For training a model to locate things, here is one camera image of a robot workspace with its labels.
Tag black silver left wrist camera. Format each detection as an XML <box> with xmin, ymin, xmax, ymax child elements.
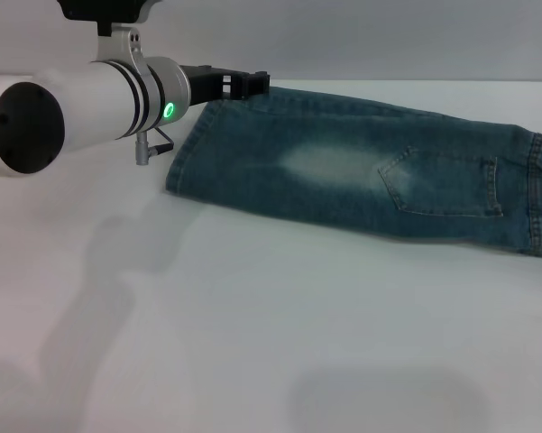
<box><xmin>55</xmin><ymin>0</ymin><xmax>162</xmax><ymax>38</ymax></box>

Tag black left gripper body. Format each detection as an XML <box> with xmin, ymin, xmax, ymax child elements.
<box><xmin>179</xmin><ymin>63</ymin><xmax>245</xmax><ymax>108</ymax></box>

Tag blue denim shorts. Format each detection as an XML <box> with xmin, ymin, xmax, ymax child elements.
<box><xmin>164</xmin><ymin>85</ymin><xmax>542</xmax><ymax>260</ymax></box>

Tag left arm connector cable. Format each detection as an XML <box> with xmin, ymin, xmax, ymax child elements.
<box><xmin>133</xmin><ymin>126</ymin><xmax>176</xmax><ymax>167</ymax></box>

